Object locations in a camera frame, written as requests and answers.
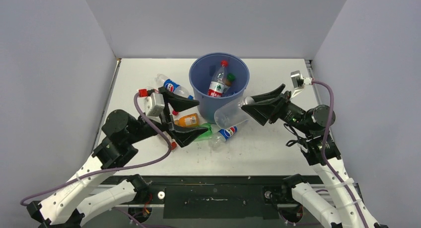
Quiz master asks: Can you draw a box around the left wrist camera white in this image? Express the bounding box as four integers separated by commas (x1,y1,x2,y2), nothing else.
138,87,165,117

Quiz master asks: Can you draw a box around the Starbucks latte bottle green cap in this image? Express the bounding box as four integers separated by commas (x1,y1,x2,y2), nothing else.
223,73,236,93

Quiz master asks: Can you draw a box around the orange juice bottle lying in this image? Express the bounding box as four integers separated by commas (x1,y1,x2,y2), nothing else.
174,113,200,127

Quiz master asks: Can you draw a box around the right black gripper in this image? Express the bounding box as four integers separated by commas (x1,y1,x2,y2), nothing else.
242,84,313,136

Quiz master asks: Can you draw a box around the blue plastic bin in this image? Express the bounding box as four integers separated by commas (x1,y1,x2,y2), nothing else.
189,52,250,123

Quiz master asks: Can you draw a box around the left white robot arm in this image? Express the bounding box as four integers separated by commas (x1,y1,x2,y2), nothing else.
20,87,206,228

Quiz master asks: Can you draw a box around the small clear bottle red cap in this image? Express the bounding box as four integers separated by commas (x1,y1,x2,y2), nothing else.
169,138,178,150

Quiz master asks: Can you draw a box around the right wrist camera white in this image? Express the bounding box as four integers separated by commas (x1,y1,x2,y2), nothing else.
290,71,313,99

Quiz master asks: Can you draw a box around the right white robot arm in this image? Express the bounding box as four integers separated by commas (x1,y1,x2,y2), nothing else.
241,85,381,228

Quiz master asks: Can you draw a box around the Pepsi bottle near bin left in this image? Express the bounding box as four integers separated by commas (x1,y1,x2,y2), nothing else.
155,74,194,99

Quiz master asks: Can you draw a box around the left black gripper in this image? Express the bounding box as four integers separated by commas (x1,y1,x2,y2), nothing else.
127,87,209,145

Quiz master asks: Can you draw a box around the green plastic bottle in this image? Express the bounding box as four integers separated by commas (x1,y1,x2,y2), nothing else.
195,123,213,142

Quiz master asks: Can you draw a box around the Pepsi bottle front of bin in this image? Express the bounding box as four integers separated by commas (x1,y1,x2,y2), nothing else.
209,126,238,148

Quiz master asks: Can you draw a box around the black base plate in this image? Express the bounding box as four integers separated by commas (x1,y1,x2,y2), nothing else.
122,176,303,220

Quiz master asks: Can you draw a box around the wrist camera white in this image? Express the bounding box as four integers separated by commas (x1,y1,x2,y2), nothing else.
290,71,313,99
138,87,165,117

